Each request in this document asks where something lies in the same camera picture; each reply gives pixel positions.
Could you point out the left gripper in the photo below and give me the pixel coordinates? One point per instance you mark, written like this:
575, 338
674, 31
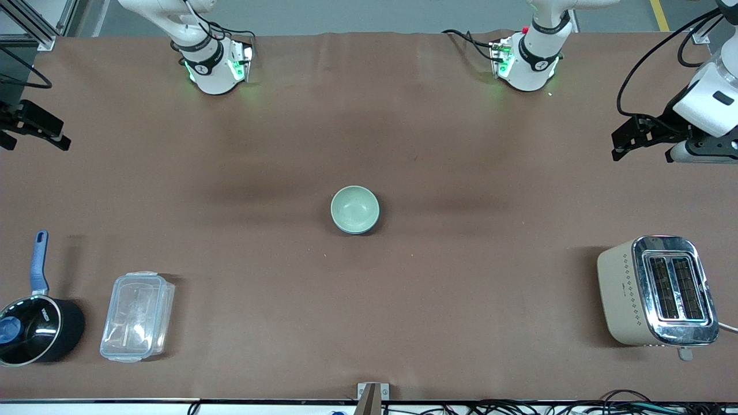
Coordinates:
663, 125

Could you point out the blue bowl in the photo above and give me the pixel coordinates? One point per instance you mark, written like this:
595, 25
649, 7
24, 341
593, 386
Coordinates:
371, 226

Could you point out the light green bowl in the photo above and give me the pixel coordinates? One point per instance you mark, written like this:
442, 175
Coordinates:
354, 207

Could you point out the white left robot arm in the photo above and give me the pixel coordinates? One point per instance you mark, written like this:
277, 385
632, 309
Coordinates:
530, 69

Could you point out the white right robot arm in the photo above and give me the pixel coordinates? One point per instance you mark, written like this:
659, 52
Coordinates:
213, 75

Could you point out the beige chrome two-slot toaster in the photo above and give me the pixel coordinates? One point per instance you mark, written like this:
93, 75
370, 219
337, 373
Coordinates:
628, 294

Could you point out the left base connector plate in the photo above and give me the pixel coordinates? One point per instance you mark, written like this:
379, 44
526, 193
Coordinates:
500, 57

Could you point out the base connector plate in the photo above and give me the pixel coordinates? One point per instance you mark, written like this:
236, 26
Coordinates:
242, 60
500, 57

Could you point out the glass lid with blue knob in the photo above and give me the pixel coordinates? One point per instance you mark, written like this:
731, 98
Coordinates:
34, 328

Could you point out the clear plastic lidded container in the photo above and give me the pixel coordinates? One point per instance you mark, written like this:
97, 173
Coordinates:
137, 317

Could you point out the right base connector plate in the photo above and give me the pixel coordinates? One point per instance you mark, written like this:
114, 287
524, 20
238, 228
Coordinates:
242, 60

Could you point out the brown table cover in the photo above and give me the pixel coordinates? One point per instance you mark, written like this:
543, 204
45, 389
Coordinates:
369, 300

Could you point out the aluminium frame profile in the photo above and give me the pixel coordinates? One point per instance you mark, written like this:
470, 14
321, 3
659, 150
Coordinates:
700, 36
34, 29

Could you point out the metal table edge bracket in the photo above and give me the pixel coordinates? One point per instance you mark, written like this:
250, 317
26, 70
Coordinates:
373, 395

